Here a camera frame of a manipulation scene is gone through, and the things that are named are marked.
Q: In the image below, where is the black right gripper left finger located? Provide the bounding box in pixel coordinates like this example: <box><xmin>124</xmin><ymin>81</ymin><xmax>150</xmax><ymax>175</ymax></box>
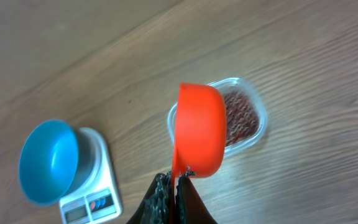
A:
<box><xmin>127</xmin><ymin>171</ymin><xmax>173</xmax><ymax>224</ymax></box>

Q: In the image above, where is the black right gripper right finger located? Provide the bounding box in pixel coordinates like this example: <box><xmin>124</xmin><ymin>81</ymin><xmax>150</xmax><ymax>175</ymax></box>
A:
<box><xmin>175</xmin><ymin>171</ymin><xmax>217</xmax><ymax>224</ymax></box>

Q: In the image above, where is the red measuring scoop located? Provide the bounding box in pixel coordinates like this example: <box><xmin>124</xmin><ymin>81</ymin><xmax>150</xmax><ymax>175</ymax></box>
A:
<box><xmin>170</xmin><ymin>83</ymin><xmax>226</xmax><ymax>223</ymax></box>

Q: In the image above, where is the white digital kitchen scale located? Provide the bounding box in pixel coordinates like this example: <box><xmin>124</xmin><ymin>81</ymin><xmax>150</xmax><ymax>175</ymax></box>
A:
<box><xmin>59</xmin><ymin>128</ymin><xmax>123</xmax><ymax>224</ymax></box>

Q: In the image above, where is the teal blue bowl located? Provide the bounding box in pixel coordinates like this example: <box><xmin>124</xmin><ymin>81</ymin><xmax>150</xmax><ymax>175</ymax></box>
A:
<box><xmin>18</xmin><ymin>119</ymin><xmax>95</xmax><ymax>206</ymax></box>

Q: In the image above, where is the red adzuki beans pile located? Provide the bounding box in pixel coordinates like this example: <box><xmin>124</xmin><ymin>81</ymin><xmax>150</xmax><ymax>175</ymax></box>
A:
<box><xmin>223</xmin><ymin>91</ymin><xmax>259</xmax><ymax>146</ymax></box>

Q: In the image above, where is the clear plastic container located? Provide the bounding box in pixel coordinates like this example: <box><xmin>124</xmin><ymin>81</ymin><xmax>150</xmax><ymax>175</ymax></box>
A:
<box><xmin>167</xmin><ymin>78</ymin><xmax>267</xmax><ymax>176</ymax></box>

